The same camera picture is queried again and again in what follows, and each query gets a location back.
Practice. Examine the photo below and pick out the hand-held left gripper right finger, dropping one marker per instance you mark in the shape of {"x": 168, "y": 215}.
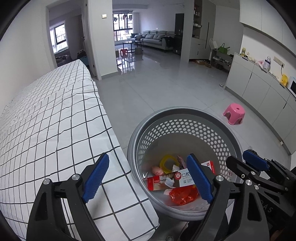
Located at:
{"x": 200, "y": 178}

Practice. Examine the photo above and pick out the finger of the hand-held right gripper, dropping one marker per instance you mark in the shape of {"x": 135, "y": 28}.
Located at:
{"x": 238, "y": 168}
{"x": 254, "y": 160}

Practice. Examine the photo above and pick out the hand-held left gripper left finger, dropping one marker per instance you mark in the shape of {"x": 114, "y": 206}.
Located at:
{"x": 97, "y": 178}

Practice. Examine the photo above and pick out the red and white cardboard box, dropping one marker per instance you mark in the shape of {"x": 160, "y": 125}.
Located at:
{"x": 161, "y": 183}
{"x": 208, "y": 165}

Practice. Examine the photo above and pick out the red plastic bag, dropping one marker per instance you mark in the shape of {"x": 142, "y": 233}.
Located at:
{"x": 182, "y": 196}

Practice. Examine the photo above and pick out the white plastic packet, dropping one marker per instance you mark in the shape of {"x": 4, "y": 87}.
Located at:
{"x": 167, "y": 191}

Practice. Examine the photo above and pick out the pink toy pig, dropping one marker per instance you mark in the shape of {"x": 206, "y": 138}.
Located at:
{"x": 157, "y": 170}

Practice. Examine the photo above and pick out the grey perforated plastic basket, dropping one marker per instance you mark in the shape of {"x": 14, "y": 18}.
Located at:
{"x": 185, "y": 125}

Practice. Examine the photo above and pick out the pink plastic stool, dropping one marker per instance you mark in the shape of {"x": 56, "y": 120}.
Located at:
{"x": 233, "y": 110}

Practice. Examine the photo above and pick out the white sideboard cabinet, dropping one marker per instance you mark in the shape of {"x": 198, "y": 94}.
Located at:
{"x": 259, "y": 88}

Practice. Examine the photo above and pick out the black and white checked tablecloth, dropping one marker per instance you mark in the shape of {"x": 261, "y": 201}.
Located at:
{"x": 46, "y": 115}

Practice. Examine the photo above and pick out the white microwave oven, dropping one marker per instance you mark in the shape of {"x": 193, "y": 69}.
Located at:
{"x": 292, "y": 87}

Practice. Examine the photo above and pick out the small yellow box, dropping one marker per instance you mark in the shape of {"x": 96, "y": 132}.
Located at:
{"x": 284, "y": 78}

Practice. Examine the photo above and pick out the pink plastic bag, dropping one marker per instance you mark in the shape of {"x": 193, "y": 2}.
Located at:
{"x": 260, "y": 63}

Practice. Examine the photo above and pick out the white and purple bottle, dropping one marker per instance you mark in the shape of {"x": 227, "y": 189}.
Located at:
{"x": 267, "y": 63}

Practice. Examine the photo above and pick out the shoe rack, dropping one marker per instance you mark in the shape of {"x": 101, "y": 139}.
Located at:
{"x": 220, "y": 60}

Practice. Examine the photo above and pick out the yellow jar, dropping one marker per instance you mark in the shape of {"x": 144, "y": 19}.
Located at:
{"x": 243, "y": 51}

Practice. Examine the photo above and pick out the green bag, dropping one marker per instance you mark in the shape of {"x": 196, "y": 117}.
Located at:
{"x": 223, "y": 49}

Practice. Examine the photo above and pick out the teal storage box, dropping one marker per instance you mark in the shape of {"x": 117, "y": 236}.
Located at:
{"x": 84, "y": 60}

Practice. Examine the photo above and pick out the white paper bag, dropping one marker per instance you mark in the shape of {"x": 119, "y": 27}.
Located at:
{"x": 213, "y": 44}

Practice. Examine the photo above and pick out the white low cabinet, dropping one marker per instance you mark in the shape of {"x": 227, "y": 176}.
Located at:
{"x": 198, "y": 49}

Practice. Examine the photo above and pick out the small red stool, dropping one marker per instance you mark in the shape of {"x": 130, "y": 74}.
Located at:
{"x": 124, "y": 52}

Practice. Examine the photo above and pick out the black coffee table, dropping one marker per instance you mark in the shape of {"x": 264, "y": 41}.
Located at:
{"x": 131, "y": 43}

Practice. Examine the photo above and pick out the bedroom window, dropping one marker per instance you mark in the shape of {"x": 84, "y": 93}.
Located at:
{"x": 59, "y": 38}

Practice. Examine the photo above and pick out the grey sofa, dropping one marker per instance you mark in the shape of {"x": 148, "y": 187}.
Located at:
{"x": 155, "y": 38}

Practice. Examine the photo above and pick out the black door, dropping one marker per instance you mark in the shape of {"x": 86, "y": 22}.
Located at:
{"x": 179, "y": 32}

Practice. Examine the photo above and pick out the balcony window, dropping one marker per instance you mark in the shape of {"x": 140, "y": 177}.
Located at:
{"x": 122, "y": 26}

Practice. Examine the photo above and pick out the wall power socket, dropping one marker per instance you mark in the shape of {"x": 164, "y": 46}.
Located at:
{"x": 278, "y": 60}

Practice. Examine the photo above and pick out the white upper wall cabinets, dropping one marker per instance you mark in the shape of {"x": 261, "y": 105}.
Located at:
{"x": 266, "y": 18}

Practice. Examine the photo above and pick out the open wall shelf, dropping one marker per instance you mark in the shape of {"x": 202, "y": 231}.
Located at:
{"x": 198, "y": 18}

